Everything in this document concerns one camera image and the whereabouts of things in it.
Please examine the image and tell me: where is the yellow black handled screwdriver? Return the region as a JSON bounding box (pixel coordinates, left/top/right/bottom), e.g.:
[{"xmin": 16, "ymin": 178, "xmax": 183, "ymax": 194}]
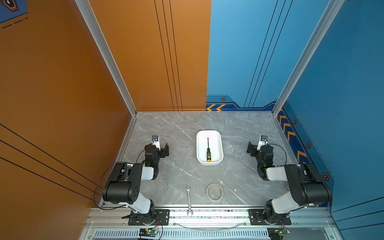
[{"xmin": 207, "ymin": 138, "xmax": 212, "ymax": 162}]

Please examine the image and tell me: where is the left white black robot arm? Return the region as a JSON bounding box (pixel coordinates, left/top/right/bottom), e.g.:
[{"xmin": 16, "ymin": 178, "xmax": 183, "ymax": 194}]
[{"xmin": 102, "ymin": 142, "xmax": 169, "ymax": 225}]

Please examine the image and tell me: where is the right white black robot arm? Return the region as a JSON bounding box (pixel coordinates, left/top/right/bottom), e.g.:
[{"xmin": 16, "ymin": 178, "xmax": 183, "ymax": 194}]
[{"xmin": 247, "ymin": 140, "xmax": 332, "ymax": 225}]

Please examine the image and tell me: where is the white plastic bin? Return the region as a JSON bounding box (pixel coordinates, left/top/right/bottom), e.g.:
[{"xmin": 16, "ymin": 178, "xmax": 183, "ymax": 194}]
[{"xmin": 196, "ymin": 130, "xmax": 224, "ymax": 166}]

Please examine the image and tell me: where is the clear tape roll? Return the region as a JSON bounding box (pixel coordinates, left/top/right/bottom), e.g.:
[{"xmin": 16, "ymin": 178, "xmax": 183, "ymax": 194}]
[{"xmin": 206, "ymin": 184, "xmax": 224, "ymax": 202}]

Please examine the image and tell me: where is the silver wrench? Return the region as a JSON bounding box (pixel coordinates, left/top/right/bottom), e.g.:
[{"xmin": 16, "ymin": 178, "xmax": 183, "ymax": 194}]
[{"xmin": 186, "ymin": 186, "xmax": 193, "ymax": 217}]

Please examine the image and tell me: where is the left green circuit board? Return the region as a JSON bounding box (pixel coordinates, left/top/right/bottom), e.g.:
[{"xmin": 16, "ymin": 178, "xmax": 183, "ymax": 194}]
[{"xmin": 138, "ymin": 228, "xmax": 160, "ymax": 240}]

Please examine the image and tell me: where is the green circuit board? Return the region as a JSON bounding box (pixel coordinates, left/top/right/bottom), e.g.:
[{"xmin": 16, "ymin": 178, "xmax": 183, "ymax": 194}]
[
  {"xmin": 138, "ymin": 228, "xmax": 160, "ymax": 240},
  {"xmin": 268, "ymin": 229, "xmax": 289, "ymax": 240}
]

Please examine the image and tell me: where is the right green circuit board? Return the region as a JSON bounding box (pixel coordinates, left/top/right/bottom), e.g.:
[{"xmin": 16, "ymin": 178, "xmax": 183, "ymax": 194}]
[{"xmin": 268, "ymin": 229, "xmax": 289, "ymax": 240}]

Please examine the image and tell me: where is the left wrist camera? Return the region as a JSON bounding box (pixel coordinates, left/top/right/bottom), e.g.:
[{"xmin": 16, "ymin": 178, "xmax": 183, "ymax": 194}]
[{"xmin": 152, "ymin": 135, "xmax": 161, "ymax": 150}]

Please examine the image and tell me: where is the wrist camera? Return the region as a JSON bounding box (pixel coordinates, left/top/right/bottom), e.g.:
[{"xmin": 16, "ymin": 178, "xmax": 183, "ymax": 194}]
[
  {"xmin": 152, "ymin": 135, "xmax": 161, "ymax": 150},
  {"xmin": 257, "ymin": 135, "xmax": 268, "ymax": 151}
]

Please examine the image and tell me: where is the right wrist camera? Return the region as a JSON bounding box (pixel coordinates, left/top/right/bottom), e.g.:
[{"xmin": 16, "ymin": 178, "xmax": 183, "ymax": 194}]
[{"xmin": 257, "ymin": 135, "xmax": 268, "ymax": 151}]

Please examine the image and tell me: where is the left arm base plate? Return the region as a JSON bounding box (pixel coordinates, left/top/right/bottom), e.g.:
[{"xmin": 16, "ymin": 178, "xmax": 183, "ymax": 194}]
[{"xmin": 128, "ymin": 209, "xmax": 170, "ymax": 226}]

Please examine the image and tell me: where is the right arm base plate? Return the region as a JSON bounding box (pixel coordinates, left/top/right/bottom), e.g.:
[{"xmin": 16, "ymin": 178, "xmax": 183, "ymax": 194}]
[{"xmin": 248, "ymin": 209, "xmax": 292, "ymax": 226}]

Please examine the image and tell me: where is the aluminium front rail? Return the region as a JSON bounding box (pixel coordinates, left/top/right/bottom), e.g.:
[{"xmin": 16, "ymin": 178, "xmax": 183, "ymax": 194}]
[{"xmin": 80, "ymin": 205, "xmax": 343, "ymax": 240}]

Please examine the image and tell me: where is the aluminium corner post left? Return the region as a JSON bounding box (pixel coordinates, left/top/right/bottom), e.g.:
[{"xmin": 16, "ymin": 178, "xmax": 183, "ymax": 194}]
[{"xmin": 75, "ymin": 0, "xmax": 137, "ymax": 117}]

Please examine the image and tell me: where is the aluminium corner post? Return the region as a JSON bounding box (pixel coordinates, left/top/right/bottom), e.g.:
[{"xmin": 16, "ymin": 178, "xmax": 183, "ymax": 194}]
[
  {"xmin": 272, "ymin": 0, "xmax": 345, "ymax": 117},
  {"xmin": 75, "ymin": 0, "xmax": 137, "ymax": 117}
]

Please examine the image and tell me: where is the aluminium corner post right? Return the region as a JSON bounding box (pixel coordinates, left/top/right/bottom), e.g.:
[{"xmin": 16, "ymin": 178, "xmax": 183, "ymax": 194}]
[{"xmin": 272, "ymin": 0, "xmax": 345, "ymax": 117}]

